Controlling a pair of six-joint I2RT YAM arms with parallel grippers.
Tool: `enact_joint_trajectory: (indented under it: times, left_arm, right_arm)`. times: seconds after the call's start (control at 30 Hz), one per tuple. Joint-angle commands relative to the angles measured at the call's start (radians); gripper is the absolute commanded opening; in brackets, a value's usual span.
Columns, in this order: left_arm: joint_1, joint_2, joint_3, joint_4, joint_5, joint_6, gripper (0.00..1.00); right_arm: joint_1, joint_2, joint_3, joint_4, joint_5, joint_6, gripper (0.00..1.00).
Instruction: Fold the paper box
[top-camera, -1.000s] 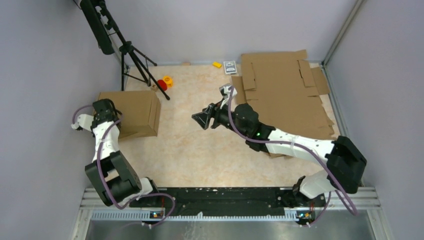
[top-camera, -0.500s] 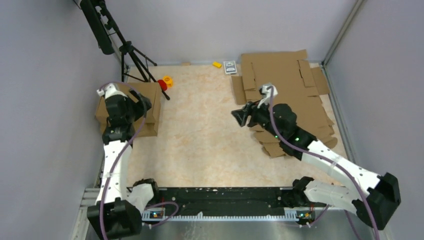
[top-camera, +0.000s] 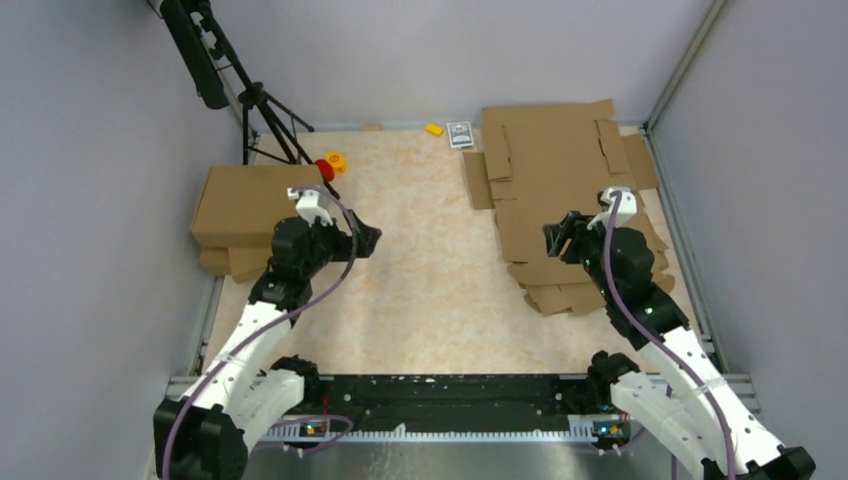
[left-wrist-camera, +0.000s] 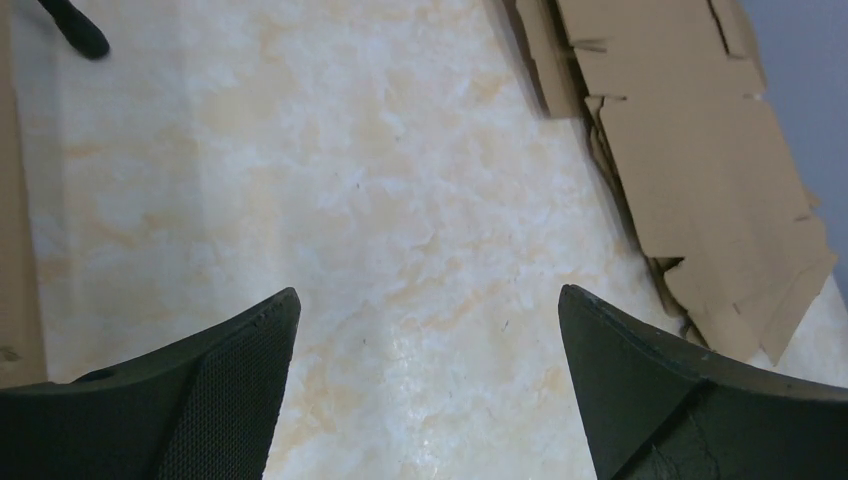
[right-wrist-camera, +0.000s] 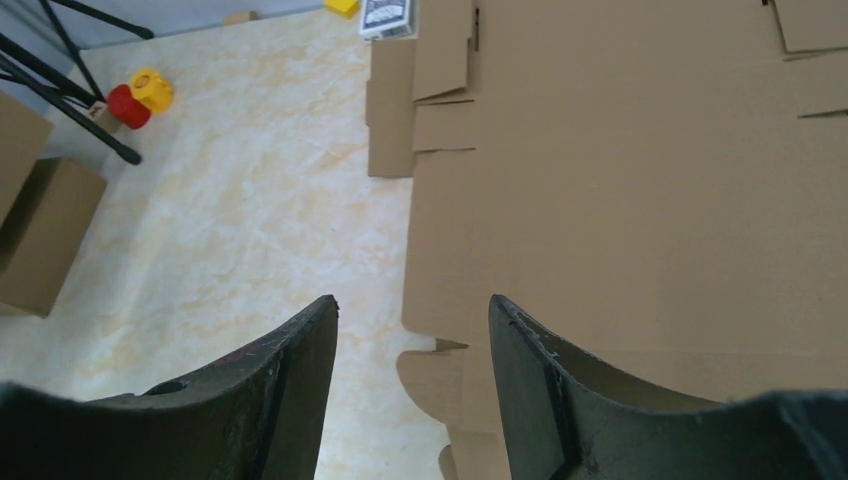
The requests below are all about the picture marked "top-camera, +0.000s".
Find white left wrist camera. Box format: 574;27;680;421
287;188;333;227

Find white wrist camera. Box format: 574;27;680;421
587;186;639;230
287;188;333;227

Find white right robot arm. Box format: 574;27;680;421
542;211;816;479

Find yellow rectangular block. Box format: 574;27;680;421
425;123;444;137

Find stack of flat cardboard blanks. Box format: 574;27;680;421
463;99;659;315

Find yellow round toy block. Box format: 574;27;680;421
325;151;347;175

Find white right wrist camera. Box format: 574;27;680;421
587;186;639;230

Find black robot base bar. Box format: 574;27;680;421
284;374;633;442

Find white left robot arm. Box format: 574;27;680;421
153;210;382;479

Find folded cardboard box at left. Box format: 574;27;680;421
199;247;272;284

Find large cardboard box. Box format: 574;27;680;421
190;164;322;248

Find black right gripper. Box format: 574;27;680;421
543;210;620;300

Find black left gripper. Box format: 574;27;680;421
300;208;379;278

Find small printed card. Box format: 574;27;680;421
445;121;475;150

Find black camera tripod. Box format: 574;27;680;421
153;0;316;165

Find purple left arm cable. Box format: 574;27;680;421
160;185;360;480

